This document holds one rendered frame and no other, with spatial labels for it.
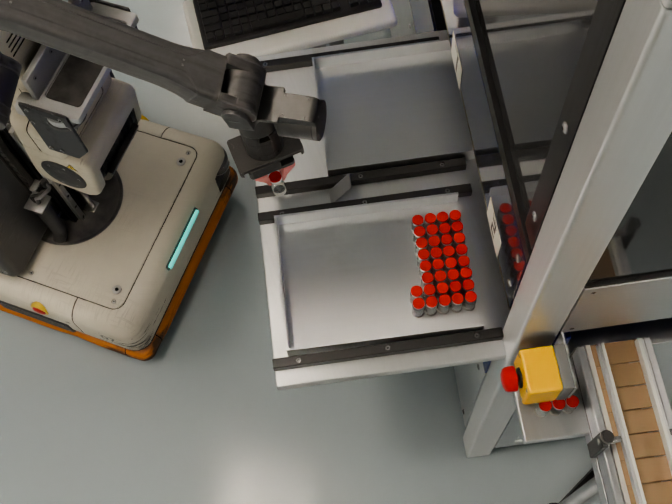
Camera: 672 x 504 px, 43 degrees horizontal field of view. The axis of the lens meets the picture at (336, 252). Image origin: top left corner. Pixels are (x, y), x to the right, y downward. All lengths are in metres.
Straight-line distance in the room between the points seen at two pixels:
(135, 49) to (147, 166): 1.36
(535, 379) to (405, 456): 1.05
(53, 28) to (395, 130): 0.81
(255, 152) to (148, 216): 1.13
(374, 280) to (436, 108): 0.38
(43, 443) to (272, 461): 0.64
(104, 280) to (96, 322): 0.11
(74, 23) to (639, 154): 0.65
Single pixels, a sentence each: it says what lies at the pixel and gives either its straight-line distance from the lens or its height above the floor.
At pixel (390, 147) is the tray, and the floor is 0.88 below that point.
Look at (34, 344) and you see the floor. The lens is 2.64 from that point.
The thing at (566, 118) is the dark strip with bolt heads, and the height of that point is 1.51.
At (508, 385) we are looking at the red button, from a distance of 1.37.
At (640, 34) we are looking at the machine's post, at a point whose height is 1.75.
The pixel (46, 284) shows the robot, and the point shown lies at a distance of 2.37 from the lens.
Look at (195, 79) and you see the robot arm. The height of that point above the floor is 1.44.
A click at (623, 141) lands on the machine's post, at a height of 1.61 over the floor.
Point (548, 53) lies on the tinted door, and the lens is 1.05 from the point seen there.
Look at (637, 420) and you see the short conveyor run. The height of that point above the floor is 0.93.
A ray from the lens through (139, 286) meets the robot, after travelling 2.29.
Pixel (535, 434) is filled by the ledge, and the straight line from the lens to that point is 1.49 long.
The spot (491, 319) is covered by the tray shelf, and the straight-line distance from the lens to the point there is 1.54.
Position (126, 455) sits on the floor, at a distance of 2.47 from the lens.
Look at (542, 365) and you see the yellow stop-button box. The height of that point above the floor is 1.03.
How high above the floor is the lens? 2.32
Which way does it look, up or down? 66 degrees down
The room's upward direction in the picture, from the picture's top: 8 degrees counter-clockwise
